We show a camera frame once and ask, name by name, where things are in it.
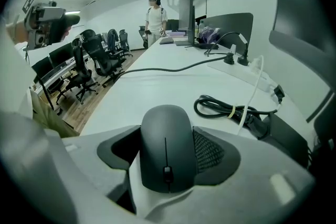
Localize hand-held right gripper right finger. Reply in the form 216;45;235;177
128;125;317;224

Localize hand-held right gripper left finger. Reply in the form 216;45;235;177
0;110;143;224

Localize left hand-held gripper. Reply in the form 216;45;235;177
22;0;81;51

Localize dark grey computer mouse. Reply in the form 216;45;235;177
139;104;198;194

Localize person's left forearm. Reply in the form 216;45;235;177
5;20;29;45

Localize black computer monitor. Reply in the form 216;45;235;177
48;42;75;69
30;56;55;85

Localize dark grey computer monitor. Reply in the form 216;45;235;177
174;0;197;47

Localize white office desk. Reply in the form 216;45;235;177
33;54;91;95

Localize black mesh office chair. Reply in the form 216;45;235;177
56;37;101;105
119;29;134;58
80;33;127;88

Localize office chair with jacket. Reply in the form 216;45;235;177
106;28;127;60

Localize black power adapter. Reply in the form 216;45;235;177
258;112;310;169

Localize person's olive trousers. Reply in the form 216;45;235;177
30;88;80;139

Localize person's white shirt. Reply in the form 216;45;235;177
0;18;36;120

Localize small black plug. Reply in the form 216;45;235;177
272;84;286;105

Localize stack of pink boxes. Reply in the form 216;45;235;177
167;30;187;39

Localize white power strip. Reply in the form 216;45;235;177
206;57;277;93

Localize purple plastic bag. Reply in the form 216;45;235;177
197;26;222;45

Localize dark grey desk divider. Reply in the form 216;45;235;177
198;12;255;56

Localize coiled black power cable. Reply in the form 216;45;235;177
193;94;279;130

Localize white cable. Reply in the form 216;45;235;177
237;55;265;136

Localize long black power cable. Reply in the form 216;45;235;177
115;51;236;80

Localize black plug with curved cable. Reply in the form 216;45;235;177
203;31;250;67

